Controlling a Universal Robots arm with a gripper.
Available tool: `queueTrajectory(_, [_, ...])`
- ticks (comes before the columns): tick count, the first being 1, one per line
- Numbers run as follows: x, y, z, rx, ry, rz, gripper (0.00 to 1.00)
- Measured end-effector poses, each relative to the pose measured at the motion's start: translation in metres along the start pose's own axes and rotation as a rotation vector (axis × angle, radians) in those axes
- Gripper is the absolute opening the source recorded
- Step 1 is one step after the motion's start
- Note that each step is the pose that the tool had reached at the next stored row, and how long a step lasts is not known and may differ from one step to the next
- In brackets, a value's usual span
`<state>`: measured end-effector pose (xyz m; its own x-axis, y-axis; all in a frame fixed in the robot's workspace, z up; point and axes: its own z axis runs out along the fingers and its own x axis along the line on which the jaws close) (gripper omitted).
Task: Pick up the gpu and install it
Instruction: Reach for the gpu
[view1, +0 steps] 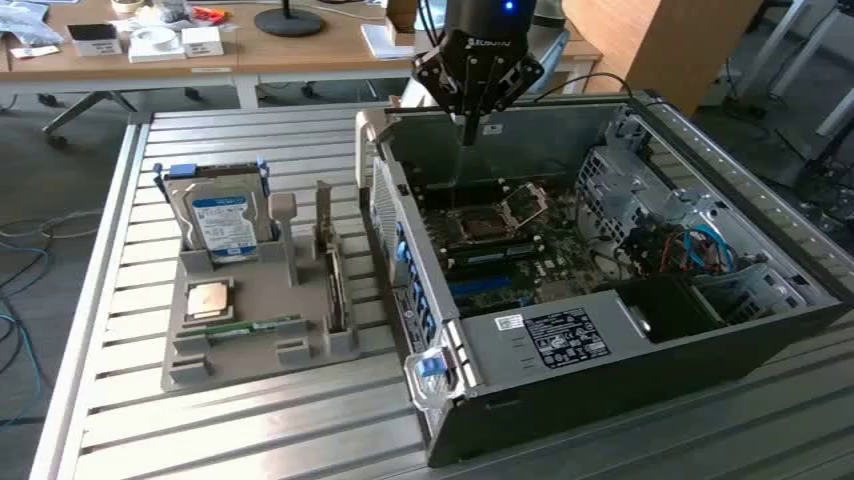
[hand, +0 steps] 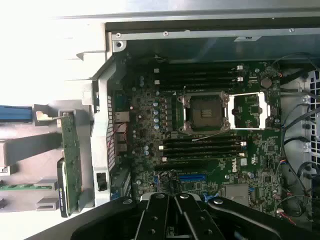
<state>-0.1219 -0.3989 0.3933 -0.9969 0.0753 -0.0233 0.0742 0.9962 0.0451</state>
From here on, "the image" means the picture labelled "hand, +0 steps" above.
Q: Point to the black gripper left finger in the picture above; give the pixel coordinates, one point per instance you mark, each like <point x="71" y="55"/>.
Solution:
<point x="152" y="220"/>

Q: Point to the open black PC case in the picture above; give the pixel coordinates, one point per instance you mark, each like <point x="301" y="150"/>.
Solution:
<point x="225" y="50"/>

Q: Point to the silver coin battery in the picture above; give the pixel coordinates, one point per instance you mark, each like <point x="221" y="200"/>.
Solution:
<point x="266" y="83"/>

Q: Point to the grey chipset heatsink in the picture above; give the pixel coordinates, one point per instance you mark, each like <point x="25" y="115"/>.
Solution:
<point x="236" y="191"/>

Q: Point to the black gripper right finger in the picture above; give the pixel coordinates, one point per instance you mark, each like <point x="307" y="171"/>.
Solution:
<point x="200" y="220"/>

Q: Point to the green motherboard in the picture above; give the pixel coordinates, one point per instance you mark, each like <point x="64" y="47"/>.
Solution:
<point x="262" y="150"/>

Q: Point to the socket locking lever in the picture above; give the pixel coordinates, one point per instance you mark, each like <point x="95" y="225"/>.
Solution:
<point x="200" y="139"/>

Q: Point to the hard disk with blue rails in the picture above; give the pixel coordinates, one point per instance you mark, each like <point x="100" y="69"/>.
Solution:
<point x="15" y="113"/>

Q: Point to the CPU socket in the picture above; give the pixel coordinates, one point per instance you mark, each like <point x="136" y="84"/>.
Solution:
<point x="203" y="112"/>

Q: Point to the green RAM stick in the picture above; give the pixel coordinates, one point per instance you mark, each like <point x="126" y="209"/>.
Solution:
<point x="17" y="187"/>

